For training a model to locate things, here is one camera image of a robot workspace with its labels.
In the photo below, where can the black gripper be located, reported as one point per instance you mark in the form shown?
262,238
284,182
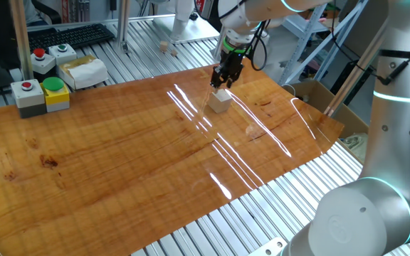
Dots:
231,64

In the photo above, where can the pale wooden cube block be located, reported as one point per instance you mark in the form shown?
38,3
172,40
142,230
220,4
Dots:
220,102

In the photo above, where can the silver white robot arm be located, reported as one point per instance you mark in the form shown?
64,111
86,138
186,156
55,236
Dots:
361,220

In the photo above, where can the tiny wooden block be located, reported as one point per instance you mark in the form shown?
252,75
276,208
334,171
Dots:
173,53
163,46

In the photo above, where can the white column on metal plate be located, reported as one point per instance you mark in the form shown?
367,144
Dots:
187,33

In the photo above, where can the black device red label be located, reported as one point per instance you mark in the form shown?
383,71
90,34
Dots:
208,17

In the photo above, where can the white foam packing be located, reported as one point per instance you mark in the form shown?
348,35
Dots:
283,49

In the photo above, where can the grey metal shelf rack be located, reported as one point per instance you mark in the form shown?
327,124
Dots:
298,53

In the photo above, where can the open cardboard box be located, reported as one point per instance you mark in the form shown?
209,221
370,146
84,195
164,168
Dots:
315,93

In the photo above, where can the black box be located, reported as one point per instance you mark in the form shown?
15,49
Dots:
342,76

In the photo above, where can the glossy wood grain mat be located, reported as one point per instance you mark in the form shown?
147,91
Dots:
119,160

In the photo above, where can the black power adapter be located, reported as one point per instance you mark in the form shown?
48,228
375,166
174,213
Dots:
113,4

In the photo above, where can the cardboard tissue box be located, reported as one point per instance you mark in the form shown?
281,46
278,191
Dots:
84,73

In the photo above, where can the grey brown cabinet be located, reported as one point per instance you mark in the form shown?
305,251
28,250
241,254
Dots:
358,32

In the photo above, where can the crumpled plastic bag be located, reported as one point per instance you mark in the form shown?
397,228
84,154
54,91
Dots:
354,142

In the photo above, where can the black computer keyboard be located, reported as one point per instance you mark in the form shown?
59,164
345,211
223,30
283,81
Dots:
73,35

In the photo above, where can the white box small green button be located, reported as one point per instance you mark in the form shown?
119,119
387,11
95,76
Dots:
64,55

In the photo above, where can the yellow box green button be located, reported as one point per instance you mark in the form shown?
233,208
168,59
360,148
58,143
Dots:
56,97

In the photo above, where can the red lattice bar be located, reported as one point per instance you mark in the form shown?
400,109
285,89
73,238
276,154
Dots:
64,10

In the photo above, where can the white box red mushroom button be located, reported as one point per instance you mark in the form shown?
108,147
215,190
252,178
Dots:
43,62

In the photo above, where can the black chair armrest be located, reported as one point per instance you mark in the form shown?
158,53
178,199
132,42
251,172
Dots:
50,12

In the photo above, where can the grey box red button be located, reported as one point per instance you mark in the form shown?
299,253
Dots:
28,99

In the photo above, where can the person in grey shirt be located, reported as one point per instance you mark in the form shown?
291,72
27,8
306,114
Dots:
30,10

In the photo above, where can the aluminium frame post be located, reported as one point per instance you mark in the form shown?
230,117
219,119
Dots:
218,48
21,39
122,21

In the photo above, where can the slanted aluminium frame profile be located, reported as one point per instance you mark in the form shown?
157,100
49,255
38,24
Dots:
347,85

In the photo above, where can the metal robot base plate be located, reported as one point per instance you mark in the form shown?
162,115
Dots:
269,249

